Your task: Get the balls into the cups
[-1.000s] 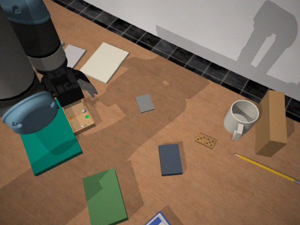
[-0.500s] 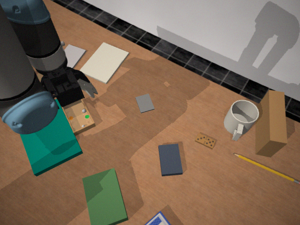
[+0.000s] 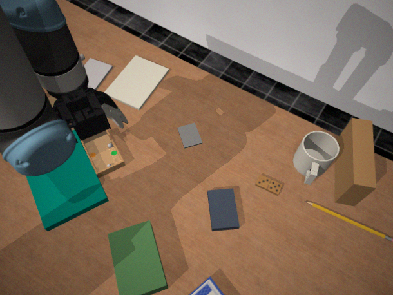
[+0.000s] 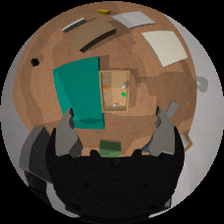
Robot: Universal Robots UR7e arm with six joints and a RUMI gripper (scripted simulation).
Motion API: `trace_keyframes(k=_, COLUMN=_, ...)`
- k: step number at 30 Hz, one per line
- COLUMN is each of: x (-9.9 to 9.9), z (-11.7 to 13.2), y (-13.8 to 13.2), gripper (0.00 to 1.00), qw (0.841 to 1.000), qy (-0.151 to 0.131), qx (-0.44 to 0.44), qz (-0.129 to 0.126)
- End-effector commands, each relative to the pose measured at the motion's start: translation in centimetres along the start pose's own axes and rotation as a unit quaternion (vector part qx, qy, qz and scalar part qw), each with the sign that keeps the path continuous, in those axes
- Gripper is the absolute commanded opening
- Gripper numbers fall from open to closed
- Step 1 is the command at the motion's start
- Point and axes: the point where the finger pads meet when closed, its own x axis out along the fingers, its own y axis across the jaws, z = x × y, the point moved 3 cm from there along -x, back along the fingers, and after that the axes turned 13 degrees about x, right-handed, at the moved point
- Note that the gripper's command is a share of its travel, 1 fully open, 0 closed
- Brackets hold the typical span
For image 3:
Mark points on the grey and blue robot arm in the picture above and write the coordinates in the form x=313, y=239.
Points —
x=33, y=138

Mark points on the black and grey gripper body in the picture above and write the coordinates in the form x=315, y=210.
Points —
x=81, y=108

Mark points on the brown rectangular box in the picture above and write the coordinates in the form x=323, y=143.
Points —
x=355, y=174

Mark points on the grey mug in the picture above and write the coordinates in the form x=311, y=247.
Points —
x=313, y=159

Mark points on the tan rectangular box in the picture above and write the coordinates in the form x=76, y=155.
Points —
x=52, y=100

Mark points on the wooden domino tile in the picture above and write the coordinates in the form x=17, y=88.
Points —
x=269, y=185

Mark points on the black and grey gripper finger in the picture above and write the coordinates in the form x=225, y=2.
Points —
x=57, y=111
x=111, y=110

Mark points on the wooden ball-in-hole puzzle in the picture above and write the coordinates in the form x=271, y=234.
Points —
x=103, y=153

